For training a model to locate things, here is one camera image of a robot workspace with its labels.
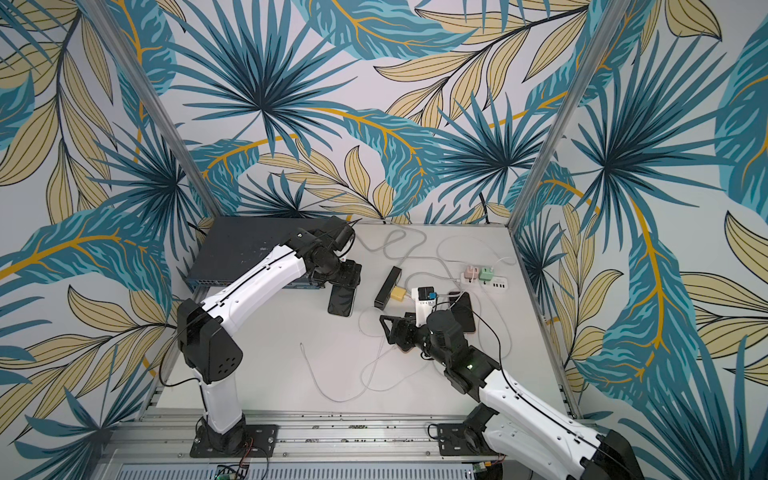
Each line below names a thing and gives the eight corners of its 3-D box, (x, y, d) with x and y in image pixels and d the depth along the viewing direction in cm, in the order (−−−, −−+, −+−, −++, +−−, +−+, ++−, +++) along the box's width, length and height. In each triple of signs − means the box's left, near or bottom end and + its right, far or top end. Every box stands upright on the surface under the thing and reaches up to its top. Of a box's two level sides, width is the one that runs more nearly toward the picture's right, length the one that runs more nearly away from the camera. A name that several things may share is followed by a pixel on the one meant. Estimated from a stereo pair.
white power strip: (460, 288, 104) (462, 283, 102) (460, 278, 107) (461, 273, 104) (505, 291, 103) (508, 287, 101) (503, 281, 106) (506, 276, 104)
